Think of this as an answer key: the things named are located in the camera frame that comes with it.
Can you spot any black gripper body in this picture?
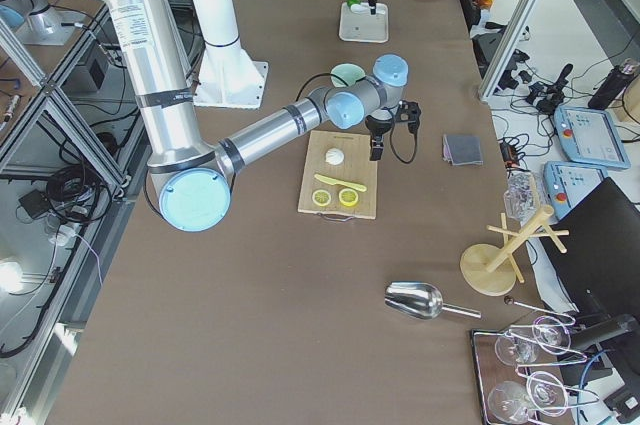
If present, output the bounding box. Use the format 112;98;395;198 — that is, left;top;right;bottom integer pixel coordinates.
365;115;394;141

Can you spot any white plastic spoon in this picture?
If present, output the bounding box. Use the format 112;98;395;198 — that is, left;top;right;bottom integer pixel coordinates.
349;2;371;14

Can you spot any mint green bowl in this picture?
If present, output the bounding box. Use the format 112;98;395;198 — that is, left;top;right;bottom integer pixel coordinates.
330;63;366;87

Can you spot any wooden cutting board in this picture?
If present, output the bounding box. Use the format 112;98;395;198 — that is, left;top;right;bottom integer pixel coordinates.
297;131;378;220

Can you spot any cream rectangular tray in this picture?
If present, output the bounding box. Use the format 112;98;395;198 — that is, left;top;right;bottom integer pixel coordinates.
338;2;389;43

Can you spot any right lemon slice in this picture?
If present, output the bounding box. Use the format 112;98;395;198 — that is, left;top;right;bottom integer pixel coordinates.
338;187;360;208

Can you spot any lemon slice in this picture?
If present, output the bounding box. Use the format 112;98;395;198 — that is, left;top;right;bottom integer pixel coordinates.
311;189;332;207
338;187;360;208

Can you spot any yellow plastic knife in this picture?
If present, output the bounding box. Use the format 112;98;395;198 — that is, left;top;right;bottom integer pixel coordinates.
314;173;368;192

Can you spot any left lemon slice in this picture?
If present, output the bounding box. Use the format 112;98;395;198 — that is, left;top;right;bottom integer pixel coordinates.
311;189;332;207

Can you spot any grey folded cloth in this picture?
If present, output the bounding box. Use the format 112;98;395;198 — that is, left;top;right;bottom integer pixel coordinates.
442;134;484;166

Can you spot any metal scoop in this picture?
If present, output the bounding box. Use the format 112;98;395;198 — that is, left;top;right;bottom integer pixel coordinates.
384;281;482;320

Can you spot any wooden mug tree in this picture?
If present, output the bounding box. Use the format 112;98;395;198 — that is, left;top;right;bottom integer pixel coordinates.
460;175;570;296

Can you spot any lower teach pendant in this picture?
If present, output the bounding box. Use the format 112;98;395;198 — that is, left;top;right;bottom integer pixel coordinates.
543;161;608;219

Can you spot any teach pendant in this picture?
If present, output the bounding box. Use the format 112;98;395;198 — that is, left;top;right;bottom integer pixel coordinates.
543;161;608;219
553;105;631;170

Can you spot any upper teach pendant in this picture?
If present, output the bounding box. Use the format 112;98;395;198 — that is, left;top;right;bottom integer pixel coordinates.
553;105;631;170

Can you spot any wine glass upper left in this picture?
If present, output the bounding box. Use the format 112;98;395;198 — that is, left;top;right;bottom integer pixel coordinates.
494;329;540;366

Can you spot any wine glass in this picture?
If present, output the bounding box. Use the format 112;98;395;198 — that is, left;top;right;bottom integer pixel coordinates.
488;381;531;424
532;316;571;355
526;371;568;417
494;329;540;366

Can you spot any black water bottle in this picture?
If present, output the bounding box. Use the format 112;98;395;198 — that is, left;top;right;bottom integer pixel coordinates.
587;58;639;110

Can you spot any black monitor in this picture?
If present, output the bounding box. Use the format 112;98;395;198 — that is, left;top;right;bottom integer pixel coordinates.
544;178;639;317

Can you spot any wine glass upper right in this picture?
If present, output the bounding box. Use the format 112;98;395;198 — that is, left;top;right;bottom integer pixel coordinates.
532;316;571;355

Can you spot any wine glass lower left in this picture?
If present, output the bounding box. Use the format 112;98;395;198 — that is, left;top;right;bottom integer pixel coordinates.
488;381;531;424

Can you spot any wine glass lower right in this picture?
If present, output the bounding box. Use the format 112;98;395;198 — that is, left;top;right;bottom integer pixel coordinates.
526;371;568;417

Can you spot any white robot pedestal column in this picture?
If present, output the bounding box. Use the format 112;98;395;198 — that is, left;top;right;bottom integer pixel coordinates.
192;0;268;109

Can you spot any wire glass rack tray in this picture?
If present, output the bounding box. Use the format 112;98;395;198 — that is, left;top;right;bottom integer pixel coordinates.
470;312;599;424

